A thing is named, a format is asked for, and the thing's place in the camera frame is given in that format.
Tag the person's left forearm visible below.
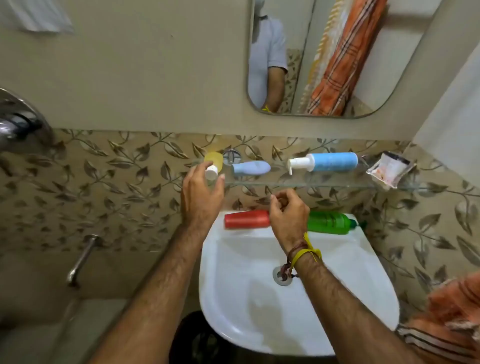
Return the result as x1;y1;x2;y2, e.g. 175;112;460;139
87;223;215;364

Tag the glass wall shelf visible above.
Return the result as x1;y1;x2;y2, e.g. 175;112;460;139
190;157;421;191

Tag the chrome shower mixer knob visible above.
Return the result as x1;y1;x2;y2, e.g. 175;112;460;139
0;87;56;155

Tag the wall mirror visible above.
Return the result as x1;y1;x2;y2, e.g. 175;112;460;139
246;0;446;119

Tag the blue pump bottle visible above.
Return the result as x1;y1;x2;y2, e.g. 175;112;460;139
287;152;359;176

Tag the chrome sink drain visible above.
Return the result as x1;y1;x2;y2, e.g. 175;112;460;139
272;265;294;287

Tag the person's right forearm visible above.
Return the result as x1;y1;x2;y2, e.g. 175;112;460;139
289;250;426;364

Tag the chrome wall tap spout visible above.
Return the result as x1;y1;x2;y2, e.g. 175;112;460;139
66;234;103;289

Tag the person's right hand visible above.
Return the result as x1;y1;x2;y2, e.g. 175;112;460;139
269;188;311;253

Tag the light blue tube bottle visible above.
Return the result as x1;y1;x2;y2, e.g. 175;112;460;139
231;160;272;177

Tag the brown wrist thread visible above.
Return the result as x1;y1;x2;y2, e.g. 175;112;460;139
279;240;309;283

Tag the person's left hand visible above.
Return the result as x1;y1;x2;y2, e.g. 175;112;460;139
181;161;226;235

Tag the clear soap dish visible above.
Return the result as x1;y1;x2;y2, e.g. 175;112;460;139
366;151;417;190

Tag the red bottle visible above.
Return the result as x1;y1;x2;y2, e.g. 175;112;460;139
224;209;272;230

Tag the yellow bottle with white cap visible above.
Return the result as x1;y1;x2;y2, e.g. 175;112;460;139
203;151;225;182

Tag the white ceramic sink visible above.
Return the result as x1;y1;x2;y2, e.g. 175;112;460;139
198;211;400;357

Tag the yellow wrist thread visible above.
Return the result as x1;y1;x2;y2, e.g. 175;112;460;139
290;232;323;269

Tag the black bin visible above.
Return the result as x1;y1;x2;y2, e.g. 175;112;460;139
178;310;244;364

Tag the orange striped towel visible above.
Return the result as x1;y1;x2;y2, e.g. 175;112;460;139
395;271;480;364

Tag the white cloth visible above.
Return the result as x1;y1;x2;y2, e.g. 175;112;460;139
7;0;74;35

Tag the green bottle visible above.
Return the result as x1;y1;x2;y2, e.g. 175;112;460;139
306;211;367;236

